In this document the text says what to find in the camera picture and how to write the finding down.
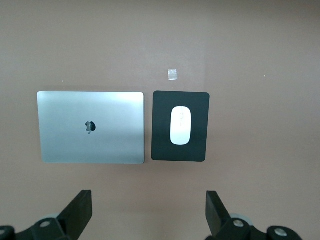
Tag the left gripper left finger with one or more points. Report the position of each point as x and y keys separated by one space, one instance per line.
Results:
x=75 y=215

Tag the black mouse pad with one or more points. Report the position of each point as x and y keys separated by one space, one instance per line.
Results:
x=160 y=150

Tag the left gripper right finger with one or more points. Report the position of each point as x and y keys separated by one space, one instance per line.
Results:
x=217 y=217

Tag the small clear tape piece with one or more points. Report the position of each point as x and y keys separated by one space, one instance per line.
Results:
x=172 y=74

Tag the white computer mouse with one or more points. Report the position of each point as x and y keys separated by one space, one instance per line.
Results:
x=181 y=130

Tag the silver closed laptop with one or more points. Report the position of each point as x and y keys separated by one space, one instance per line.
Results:
x=65 y=120

